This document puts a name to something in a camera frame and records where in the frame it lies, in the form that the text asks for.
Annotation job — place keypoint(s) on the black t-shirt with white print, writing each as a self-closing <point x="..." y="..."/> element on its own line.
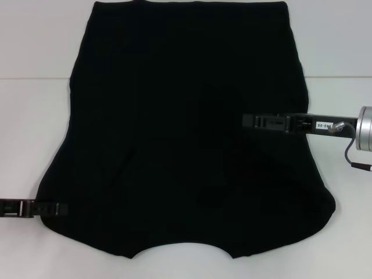
<point x="174" y="116"/>

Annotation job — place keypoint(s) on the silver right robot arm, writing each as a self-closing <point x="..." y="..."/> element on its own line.
<point x="365" y="128"/>

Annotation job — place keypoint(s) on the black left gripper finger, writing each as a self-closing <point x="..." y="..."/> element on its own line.
<point x="61" y="210"/>

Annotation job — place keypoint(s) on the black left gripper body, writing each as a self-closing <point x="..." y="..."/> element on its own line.
<point x="10" y="208"/>

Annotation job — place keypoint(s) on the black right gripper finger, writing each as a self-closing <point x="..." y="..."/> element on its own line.
<point x="249" y="120"/>

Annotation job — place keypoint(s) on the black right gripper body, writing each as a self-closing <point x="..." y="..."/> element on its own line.
<point x="308" y="126"/>

